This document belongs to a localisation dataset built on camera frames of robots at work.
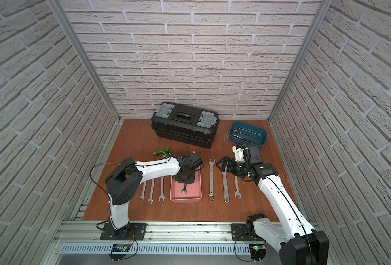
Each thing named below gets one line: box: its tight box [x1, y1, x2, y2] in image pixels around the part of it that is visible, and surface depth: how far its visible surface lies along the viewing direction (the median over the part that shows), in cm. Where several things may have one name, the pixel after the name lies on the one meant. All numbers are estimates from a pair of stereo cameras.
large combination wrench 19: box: [234, 175, 242, 200], surface depth 88 cm
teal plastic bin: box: [228, 120, 268, 147], surface depth 112 cm
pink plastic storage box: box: [170, 166, 203, 204], surface depth 86 cm
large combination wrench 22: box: [207, 158, 216, 203], surface depth 91 cm
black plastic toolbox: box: [150, 101, 220, 149], surface depth 99 cm
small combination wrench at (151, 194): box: [146, 178, 155, 205], surface depth 86 cm
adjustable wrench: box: [221, 166, 230, 204], surface depth 88 cm
